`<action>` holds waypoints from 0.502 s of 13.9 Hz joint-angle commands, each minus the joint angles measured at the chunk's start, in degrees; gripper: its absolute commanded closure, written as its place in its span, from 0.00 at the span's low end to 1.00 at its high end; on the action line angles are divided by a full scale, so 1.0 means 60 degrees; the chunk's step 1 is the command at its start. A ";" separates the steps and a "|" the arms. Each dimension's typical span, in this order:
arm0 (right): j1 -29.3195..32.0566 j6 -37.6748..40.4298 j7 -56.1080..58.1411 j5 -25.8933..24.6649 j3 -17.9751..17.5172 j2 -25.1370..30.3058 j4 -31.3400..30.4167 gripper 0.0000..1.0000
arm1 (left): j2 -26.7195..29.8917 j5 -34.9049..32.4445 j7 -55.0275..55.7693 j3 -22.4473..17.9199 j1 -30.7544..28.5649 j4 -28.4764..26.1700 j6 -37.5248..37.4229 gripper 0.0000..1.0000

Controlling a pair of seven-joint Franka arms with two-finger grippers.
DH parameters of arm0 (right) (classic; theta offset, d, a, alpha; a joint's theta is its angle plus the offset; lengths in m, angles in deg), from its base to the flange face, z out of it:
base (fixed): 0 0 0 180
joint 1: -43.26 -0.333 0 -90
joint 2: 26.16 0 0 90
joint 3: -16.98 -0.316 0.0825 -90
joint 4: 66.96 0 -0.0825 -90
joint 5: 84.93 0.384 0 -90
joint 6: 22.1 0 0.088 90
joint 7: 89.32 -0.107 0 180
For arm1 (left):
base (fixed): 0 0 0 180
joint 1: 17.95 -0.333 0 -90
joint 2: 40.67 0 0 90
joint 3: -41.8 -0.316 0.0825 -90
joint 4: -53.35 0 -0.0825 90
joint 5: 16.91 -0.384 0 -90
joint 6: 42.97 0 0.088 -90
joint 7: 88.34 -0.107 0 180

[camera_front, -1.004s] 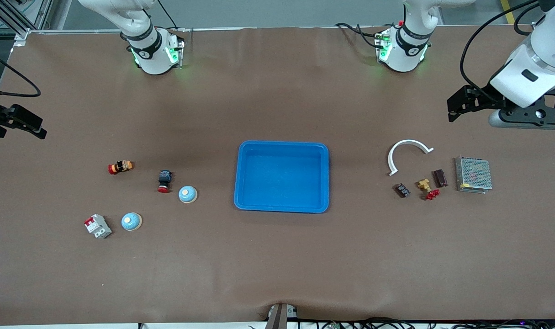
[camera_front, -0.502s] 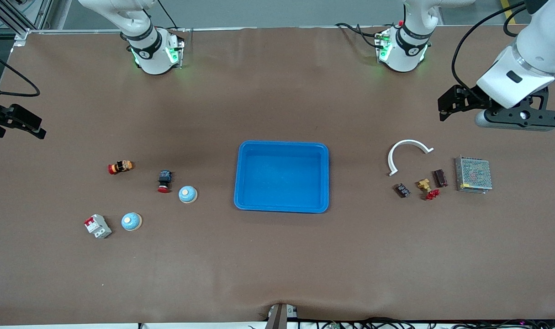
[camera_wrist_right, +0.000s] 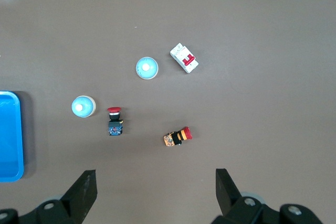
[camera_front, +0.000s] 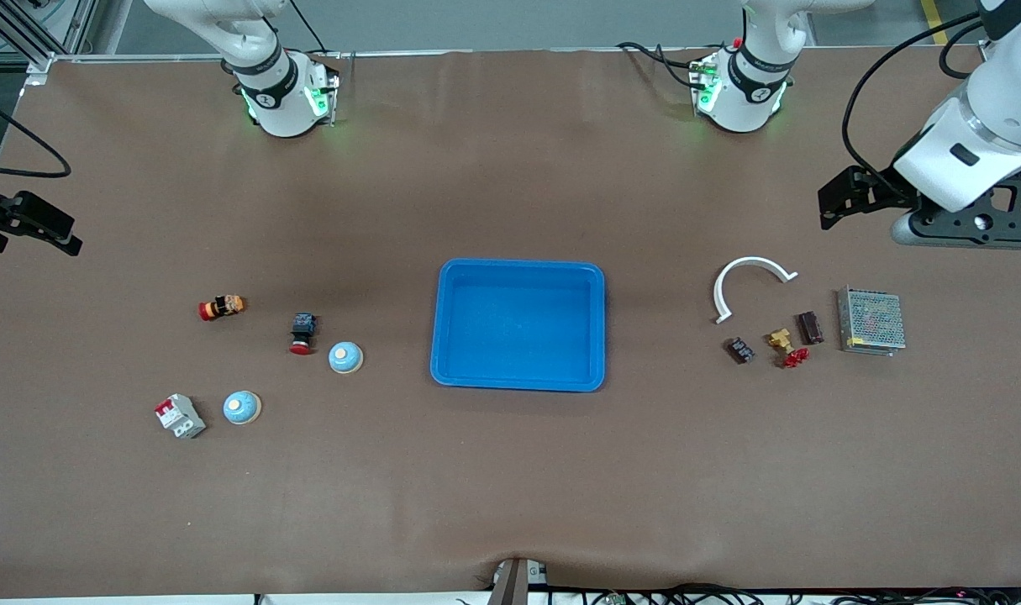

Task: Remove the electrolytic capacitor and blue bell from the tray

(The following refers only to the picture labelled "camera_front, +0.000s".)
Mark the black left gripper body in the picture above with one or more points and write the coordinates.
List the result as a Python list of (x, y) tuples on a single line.
[(886, 193)]

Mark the dark relay block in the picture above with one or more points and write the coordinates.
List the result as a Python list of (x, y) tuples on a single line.
[(810, 328)]

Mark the blue call bell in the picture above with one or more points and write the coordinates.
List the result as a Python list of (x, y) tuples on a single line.
[(242, 407), (345, 357)]

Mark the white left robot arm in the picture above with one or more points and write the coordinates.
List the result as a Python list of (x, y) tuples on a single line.
[(741, 105)]

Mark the white curved plastic clamp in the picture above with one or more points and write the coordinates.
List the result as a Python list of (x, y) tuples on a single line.
[(754, 261)]

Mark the metal mesh power supply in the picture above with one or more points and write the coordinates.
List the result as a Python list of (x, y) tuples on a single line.
[(873, 319)]

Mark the brass valve red handwheel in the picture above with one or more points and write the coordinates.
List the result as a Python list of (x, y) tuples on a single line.
[(781, 340)]

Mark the orange emergency stop button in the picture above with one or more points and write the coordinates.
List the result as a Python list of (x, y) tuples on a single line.
[(223, 307)]

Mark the white circuit breaker red lever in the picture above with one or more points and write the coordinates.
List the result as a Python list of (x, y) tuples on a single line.
[(181, 418)]

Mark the blue plastic tray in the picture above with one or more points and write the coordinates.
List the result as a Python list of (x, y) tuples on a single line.
[(518, 328)]

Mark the brown table mat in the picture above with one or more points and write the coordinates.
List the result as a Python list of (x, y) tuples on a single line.
[(510, 470)]

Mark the aluminium frame profile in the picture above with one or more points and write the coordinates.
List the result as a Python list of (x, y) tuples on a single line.
[(56, 34)]

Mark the red mushroom pushbutton switch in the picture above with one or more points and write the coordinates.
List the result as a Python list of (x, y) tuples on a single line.
[(303, 323)]

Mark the grey metal mount bracket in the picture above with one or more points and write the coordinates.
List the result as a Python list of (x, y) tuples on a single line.
[(514, 584)]

